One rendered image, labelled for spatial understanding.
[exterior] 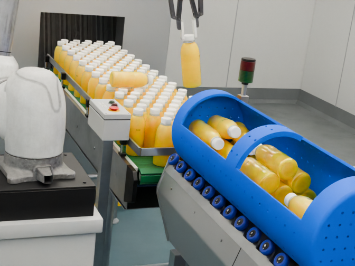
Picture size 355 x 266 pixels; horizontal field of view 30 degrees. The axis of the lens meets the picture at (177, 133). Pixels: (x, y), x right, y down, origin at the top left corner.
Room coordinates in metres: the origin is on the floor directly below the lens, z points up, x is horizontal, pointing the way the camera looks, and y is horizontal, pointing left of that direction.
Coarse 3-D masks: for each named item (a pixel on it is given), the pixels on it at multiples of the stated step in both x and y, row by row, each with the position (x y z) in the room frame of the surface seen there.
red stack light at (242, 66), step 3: (240, 63) 2.77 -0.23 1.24; (243, 63) 2.75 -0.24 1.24; (246, 63) 2.74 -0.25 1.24; (249, 63) 2.74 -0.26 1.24; (252, 63) 2.74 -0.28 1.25; (255, 63) 2.76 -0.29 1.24; (240, 66) 2.76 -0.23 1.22; (243, 66) 2.75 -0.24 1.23; (246, 66) 2.74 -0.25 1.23; (249, 66) 2.74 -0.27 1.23; (252, 66) 2.74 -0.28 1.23; (240, 69) 2.76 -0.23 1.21; (243, 69) 2.75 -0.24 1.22; (246, 69) 2.74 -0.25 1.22; (249, 69) 2.74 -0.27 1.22; (252, 69) 2.75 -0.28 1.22
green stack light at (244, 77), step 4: (240, 72) 2.75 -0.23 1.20; (244, 72) 2.74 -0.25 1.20; (248, 72) 2.74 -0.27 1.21; (252, 72) 2.75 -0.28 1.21; (240, 76) 2.75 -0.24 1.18; (244, 76) 2.74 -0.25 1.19; (248, 76) 2.74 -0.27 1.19; (252, 76) 2.75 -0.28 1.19; (240, 80) 2.75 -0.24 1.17; (244, 80) 2.74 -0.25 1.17; (248, 80) 2.74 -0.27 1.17; (252, 80) 2.75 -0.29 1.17
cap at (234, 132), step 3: (234, 126) 2.07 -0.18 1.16; (231, 129) 2.06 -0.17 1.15; (234, 129) 2.06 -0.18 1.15; (237, 129) 2.07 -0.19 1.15; (228, 132) 2.07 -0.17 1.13; (231, 132) 2.06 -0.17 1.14; (234, 132) 2.06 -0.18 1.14; (237, 132) 2.06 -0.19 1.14; (240, 132) 2.07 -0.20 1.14; (231, 135) 2.06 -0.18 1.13; (234, 135) 2.06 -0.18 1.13; (237, 135) 2.06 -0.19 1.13
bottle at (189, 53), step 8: (184, 48) 2.25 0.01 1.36; (192, 48) 2.25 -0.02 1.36; (184, 56) 2.25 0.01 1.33; (192, 56) 2.25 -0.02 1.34; (184, 64) 2.25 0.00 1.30; (192, 64) 2.25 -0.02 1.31; (184, 72) 2.26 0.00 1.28; (192, 72) 2.25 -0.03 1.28; (200, 72) 2.27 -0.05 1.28; (184, 80) 2.26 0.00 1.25; (192, 80) 2.25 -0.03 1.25; (200, 80) 2.27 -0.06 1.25
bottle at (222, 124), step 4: (212, 116) 2.22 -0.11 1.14; (216, 116) 2.20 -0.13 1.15; (220, 116) 2.20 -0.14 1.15; (208, 120) 2.21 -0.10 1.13; (212, 120) 2.18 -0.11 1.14; (216, 120) 2.16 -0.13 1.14; (220, 120) 2.14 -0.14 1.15; (224, 120) 2.12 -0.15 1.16; (228, 120) 2.11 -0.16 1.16; (232, 120) 2.12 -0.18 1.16; (208, 124) 2.20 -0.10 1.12; (212, 124) 2.17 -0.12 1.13; (216, 124) 2.14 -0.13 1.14; (220, 124) 2.11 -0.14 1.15; (224, 124) 2.10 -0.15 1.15; (228, 124) 2.09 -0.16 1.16; (232, 124) 2.09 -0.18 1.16; (236, 124) 2.10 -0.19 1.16; (216, 128) 2.13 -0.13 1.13; (220, 128) 2.10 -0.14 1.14; (224, 128) 2.09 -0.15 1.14; (228, 128) 2.08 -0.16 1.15; (220, 132) 2.10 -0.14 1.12; (224, 132) 2.08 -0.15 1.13; (224, 136) 2.09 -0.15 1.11; (228, 136) 2.08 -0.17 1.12
